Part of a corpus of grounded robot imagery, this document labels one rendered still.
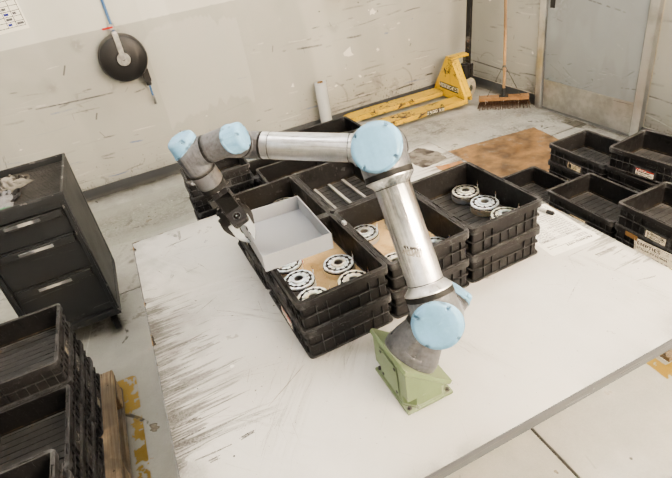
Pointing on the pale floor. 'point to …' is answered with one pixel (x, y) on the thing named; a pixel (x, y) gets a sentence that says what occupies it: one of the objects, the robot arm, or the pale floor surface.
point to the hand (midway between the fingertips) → (250, 238)
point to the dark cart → (56, 248)
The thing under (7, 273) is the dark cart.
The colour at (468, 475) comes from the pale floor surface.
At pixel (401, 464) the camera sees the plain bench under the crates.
